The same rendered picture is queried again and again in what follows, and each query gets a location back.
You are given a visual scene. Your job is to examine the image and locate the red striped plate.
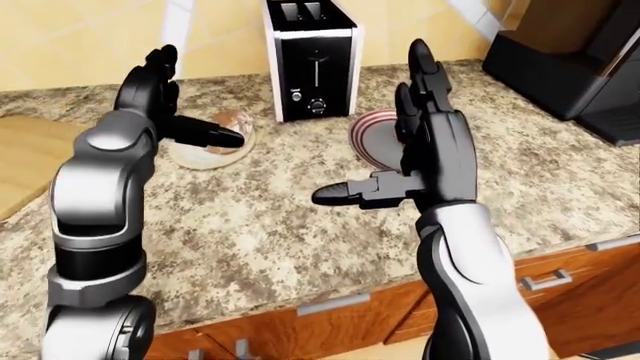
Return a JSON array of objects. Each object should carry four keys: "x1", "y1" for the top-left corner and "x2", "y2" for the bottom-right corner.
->
[{"x1": 347, "y1": 108, "x2": 407, "y2": 169}]

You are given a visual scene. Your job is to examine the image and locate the wooden cabinet drawer front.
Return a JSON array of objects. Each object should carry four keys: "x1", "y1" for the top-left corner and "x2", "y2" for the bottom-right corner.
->
[{"x1": 149, "y1": 235, "x2": 640, "y2": 360}]

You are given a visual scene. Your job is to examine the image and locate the wooden cutting board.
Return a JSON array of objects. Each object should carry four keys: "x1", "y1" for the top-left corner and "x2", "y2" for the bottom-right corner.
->
[{"x1": 0, "y1": 114, "x2": 94, "y2": 222}]

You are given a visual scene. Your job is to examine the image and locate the black coffee machine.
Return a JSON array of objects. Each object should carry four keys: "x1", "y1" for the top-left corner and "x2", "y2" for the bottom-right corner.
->
[{"x1": 481, "y1": 0, "x2": 640, "y2": 147}]

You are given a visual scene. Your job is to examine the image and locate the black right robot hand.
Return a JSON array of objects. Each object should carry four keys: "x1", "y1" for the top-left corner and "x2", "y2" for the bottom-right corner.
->
[{"x1": 311, "y1": 37, "x2": 476, "y2": 210}]

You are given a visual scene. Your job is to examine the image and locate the brown round bread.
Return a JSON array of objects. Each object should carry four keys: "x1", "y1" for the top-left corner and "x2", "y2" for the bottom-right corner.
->
[{"x1": 205, "y1": 108, "x2": 254, "y2": 156}]

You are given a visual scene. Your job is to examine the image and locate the black and white toaster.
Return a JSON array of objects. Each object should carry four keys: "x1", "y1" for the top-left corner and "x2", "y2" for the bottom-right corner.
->
[{"x1": 262, "y1": 0, "x2": 359, "y2": 124}]

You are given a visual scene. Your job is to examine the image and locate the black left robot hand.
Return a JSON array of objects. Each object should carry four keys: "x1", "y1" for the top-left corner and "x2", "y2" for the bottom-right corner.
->
[{"x1": 114, "y1": 43, "x2": 247, "y2": 149}]

